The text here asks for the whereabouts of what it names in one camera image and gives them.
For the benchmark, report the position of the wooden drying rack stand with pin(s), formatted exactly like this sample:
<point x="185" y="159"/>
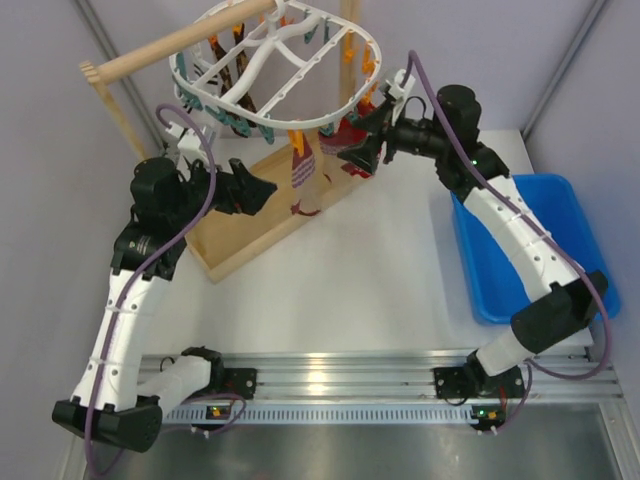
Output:
<point x="223" y="243"/>

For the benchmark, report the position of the aluminium mounting rail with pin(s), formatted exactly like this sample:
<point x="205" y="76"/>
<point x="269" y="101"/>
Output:
<point x="390" y="388"/>

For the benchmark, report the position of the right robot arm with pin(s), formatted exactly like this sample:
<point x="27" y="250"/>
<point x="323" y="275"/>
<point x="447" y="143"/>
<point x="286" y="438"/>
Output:
<point x="563" y="297"/>

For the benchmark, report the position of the red christmas sock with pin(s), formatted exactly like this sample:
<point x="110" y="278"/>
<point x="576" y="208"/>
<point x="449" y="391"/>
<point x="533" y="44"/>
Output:
<point x="344" y="137"/>
<point x="357" y="170"/>

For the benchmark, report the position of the white plastic sock hanger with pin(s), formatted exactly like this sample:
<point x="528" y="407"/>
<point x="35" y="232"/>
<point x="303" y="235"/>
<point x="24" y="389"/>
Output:
<point x="301" y="68"/>

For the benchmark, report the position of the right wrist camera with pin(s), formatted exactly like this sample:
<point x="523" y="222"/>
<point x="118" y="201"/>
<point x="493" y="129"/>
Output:
<point x="396" y="84"/>

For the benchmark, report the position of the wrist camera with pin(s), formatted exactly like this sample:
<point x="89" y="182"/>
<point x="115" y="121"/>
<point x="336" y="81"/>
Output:
<point x="187" y="143"/>
<point x="396" y="84"/>

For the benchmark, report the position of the white sock on hanger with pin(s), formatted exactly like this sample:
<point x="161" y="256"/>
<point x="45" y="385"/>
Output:
<point x="200" y="59"/>

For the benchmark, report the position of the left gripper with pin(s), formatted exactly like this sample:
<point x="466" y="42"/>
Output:
<point x="240" y="191"/>

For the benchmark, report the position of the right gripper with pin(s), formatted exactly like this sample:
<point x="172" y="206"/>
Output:
<point x="376" y="123"/>

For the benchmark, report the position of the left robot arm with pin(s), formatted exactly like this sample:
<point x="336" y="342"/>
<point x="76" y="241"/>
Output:
<point x="109" y="405"/>

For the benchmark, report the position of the blue plastic bin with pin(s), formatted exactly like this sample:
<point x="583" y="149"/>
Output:
<point x="495" y="289"/>

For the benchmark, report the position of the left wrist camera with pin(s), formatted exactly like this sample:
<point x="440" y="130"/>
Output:
<point x="187" y="143"/>

